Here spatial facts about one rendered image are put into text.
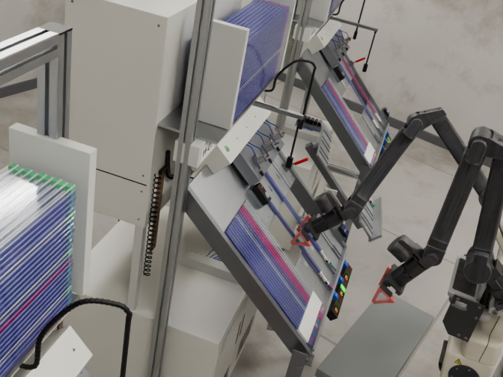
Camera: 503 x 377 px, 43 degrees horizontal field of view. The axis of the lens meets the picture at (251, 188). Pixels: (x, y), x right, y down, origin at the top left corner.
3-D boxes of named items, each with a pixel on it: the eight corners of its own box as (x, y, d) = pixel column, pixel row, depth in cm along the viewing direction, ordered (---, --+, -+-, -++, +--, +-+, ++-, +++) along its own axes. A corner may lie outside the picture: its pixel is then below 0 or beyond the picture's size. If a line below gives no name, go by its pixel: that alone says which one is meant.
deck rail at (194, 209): (298, 357, 219) (312, 351, 216) (296, 360, 217) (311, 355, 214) (175, 193, 203) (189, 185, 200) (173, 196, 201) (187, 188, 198)
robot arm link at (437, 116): (440, 99, 210) (437, 96, 220) (404, 123, 214) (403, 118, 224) (511, 208, 215) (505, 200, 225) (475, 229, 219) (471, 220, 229)
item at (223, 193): (286, 183, 266) (296, 178, 263) (235, 271, 210) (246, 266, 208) (241, 119, 258) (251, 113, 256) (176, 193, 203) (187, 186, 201)
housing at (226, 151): (244, 129, 260) (272, 112, 253) (200, 181, 219) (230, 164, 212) (233, 112, 258) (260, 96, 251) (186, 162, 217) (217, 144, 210)
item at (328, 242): (337, 250, 273) (344, 247, 271) (302, 352, 217) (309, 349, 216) (314, 215, 269) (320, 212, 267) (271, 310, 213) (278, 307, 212)
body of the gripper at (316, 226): (304, 228, 232) (320, 221, 229) (310, 215, 241) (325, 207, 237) (313, 242, 234) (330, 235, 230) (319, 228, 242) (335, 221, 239)
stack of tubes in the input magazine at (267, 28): (275, 75, 244) (290, 6, 230) (231, 123, 201) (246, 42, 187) (245, 66, 246) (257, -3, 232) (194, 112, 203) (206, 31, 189)
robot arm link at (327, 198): (358, 215, 226) (358, 207, 234) (341, 187, 224) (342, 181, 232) (328, 230, 229) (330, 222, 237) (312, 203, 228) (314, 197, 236)
